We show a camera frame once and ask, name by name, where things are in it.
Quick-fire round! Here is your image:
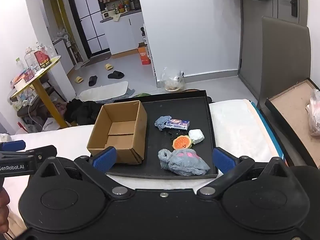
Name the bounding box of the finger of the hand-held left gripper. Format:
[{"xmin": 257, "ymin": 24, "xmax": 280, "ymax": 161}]
[
  {"xmin": 0, "ymin": 140, "xmax": 26, "ymax": 152},
  {"xmin": 24, "ymin": 145, "xmax": 58, "ymax": 167}
]

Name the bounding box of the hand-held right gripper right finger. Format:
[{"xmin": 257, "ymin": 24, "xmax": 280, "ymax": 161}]
[{"xmin": 197, "ymin": 147, "xmax": 294, "ymax": 200}]

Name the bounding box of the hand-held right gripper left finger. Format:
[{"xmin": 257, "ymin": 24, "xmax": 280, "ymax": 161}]
[{"xmin": 37, "ymin": 147, "xmax": 133, "ymax": 200}]

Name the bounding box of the brown cardboard box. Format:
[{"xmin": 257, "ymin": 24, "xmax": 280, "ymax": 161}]
[{"xmin": 87, "ymin": 100, "xmax": 148, "ymax": 165}]

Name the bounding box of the grey pink plush cloth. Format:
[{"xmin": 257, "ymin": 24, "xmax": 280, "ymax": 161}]
[{"xmin": 157, "ymin": 148, "xmax": 211, "ymax": 176}]

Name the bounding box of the orange burger toy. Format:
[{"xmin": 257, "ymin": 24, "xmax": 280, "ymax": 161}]
[{"xmin": 172, "ymin": 135, "xmax": 192, "ymax": 150}]

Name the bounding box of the purple tissue packet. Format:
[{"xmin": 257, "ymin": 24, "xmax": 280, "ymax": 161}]
[{"xmin": 165, "ymin": 119, "xmax": 190, "ymax": 130}]

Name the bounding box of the blue grey cloth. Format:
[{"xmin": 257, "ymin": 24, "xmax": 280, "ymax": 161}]
[{"xmin": 154, "ymin": 116, "xmax": 172, "ymax": 132}]

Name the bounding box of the black tray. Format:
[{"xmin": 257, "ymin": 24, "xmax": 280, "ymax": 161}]
[{"xmin": 106, "ymin": 90, "xmax": 219, "ymax": 180}]

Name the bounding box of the person's left hand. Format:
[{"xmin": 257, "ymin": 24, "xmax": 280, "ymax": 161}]
[{"xmin": 0, "ymin": 187, "xmax": 11, "ymax": 233}]

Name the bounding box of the white plastic bag red print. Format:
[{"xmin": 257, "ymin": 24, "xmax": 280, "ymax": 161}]
[{"xmin": 41, "ymin": 117, "xmax": 66, "ymax": 132}]

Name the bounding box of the black clothes pile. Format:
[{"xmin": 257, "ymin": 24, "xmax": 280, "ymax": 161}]
[{"xmin": 65, "ymin": 98, "xmax": 103, "ymax": 126}]

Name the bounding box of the blue striped sheet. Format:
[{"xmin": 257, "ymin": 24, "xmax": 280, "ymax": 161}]
[{"xmin": 249, "ymin": 100, "xmax": 288, "ymax": 162}]

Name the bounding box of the round yellow table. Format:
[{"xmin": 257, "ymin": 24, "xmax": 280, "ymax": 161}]
[{"xmin": 10, "ymin": 55, "xmax": 71, "ymax": 128}]

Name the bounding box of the white box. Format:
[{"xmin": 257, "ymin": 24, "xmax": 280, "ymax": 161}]
[{"xmin": 14, "ymin": 79, "xmax": 28, "ymax": 91}]

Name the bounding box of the white floor mat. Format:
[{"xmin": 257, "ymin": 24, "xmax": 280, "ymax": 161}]
[{"xmin": 79, "ymin": 81, "xmax": 129, "ymax": 101}]

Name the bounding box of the small pink box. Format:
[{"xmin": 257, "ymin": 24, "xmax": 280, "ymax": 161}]
[{"xmin": 22, "ymin": 69, "xmax": 35, "ymax": 81}]

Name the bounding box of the black framed brown board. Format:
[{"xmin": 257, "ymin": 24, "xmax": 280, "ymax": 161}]
[{"xmin": 264, "ymin": 78, "xmax": 320, "ymax": 168}]

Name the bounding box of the clear plastic jar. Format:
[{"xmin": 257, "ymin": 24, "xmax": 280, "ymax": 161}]
[{"xmin": 24, "ymin": 47, "xmax": 38, "ymax": 68}]

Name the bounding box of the red box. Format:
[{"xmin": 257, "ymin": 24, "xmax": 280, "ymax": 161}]
[{"xmin": 34, "ymin": 50, "xmax": 52, "ymax": 68}]

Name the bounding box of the clear plastic bag with bowl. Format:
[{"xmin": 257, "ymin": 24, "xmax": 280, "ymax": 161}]
[{"xmin": 160, "ymin": 67, "xmax": 187, "ymax": 92}]

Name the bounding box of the small white cabinet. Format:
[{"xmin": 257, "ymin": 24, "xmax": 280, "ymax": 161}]
[{"xmin": 52, "ymin": 38, "xmax": 75, "ymax": 75}]

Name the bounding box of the white standing fan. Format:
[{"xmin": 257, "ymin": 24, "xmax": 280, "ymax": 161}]
[{"xmin": 62, "ymin": 32, "xmax": 84, "ymax": 70}]

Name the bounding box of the translucent plastic bag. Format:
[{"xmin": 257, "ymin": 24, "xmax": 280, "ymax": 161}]
[{"xmin": 305, "ymin": 89, "xmax": 320, "ymax": 137}]

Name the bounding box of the orange cardboard box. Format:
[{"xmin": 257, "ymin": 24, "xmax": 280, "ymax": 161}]
[{"xmin": 137, "ymin": 42, "xmax": 152, "ymax": 65}]

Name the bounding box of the white shelf rack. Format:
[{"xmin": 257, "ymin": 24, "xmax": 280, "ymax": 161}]
[{"xmin": 143, "ymin": 24, "xmax": 157, "ymax": 82}]

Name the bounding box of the grey chair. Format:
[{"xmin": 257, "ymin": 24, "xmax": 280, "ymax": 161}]
[{"xmin": 257, "ymin": 16, "xmax": 311, "ymax": 113}]

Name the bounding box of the white kitchen cabinet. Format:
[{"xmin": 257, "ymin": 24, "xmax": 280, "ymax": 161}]
[{"xmin": 100, "ymin": 11, "xmax": 146, "ymax": 56}]

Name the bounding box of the black framed glass door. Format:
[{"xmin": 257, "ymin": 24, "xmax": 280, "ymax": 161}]
[{"xmin": 64, "ymin": 0, "xmax": 111, "ymax": 57}]

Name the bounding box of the row of kitchen jars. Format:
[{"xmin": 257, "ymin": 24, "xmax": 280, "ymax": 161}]
[{"xmin": 111, "ymin": 0, "xmax": 141, "ymax": 14}]

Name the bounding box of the grey door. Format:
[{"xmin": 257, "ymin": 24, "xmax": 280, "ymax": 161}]
[{"xmin": 238, "ymin": 0, "xmax": 308, "ymax": 98}]

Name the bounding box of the black door lock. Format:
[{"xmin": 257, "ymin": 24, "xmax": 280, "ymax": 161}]
[{"xmin": 279, "ymin": 0, "xmax": 298, "ymax": 18}]

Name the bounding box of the black bead string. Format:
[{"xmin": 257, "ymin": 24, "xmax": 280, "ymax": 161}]
[{"xmin": 166, "ymin": 129, "xmax": 187, "ymax": 141}]

